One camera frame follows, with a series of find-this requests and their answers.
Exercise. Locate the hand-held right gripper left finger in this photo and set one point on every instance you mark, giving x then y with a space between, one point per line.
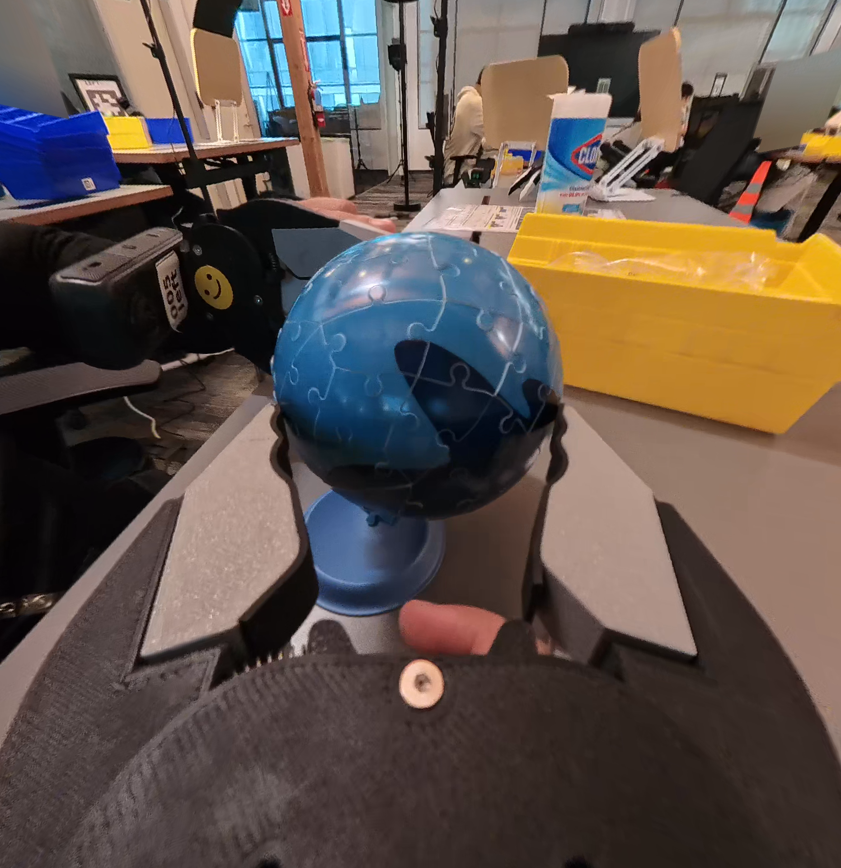
224 549

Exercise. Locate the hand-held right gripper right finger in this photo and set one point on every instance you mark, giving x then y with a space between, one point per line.
610 549

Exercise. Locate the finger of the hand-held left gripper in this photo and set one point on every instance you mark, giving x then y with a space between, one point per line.
312 251
369 226

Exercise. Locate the blue puzzle ball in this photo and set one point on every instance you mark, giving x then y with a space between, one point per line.
393 352

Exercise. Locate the blue ball stand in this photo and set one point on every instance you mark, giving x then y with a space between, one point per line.
373 563

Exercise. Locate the person's left forearm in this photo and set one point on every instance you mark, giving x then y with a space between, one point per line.
20 285

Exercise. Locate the person's left hand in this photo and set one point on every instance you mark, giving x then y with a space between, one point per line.
346 207

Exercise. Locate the person's right hand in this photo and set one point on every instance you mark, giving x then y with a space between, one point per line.
454 627

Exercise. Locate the paper sheet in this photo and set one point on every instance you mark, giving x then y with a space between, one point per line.
478 218

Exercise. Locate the grey office chair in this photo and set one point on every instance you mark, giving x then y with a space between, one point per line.
61 386

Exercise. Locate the black tripod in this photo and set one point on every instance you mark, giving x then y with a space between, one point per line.
403 102

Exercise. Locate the wooden desk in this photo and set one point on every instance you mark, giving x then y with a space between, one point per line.
210 149

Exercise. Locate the small yellow bin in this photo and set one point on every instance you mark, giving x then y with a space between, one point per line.
127 132

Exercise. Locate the stack of blue bins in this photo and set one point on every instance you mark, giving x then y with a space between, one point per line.
47 152

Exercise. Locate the small blue bin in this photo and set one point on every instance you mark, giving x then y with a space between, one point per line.
168 130

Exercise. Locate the black light stand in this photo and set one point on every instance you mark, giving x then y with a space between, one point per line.
169 102

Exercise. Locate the cardboard shield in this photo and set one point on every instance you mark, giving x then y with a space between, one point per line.
661 88
525 98
217 68

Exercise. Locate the framed printed tag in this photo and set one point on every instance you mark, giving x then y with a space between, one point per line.
98 95

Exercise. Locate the white wipes canister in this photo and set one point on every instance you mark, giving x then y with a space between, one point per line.
571 156

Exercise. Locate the yellow plastic bin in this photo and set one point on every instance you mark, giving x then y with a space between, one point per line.
678 339

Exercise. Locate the white folding stand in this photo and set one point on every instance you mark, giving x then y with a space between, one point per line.
627 173

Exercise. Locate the black monitor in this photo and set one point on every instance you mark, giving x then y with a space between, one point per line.
596 61

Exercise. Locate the clear plastic bag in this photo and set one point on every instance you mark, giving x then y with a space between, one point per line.
671 266

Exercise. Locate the orange cone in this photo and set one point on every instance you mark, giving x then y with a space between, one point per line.
752 193

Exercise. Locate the wooden post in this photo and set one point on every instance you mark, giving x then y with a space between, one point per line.
302 102

